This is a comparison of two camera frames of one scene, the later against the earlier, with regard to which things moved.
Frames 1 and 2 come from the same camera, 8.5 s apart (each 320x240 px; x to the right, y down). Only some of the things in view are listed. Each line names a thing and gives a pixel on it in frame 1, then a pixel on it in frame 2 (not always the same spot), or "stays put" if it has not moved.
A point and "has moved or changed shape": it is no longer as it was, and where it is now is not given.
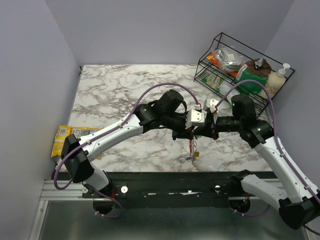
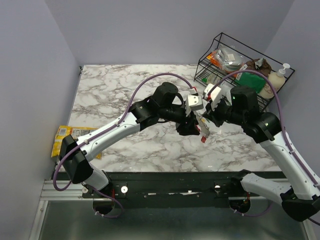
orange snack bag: (211, 57) stays put
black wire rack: (235, 69) stays put
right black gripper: (209, 129) → (212, 115)
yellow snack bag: (65, 131) stays put
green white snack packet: (213, 80) stays put
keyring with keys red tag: (193, 152) has moved or changed shape
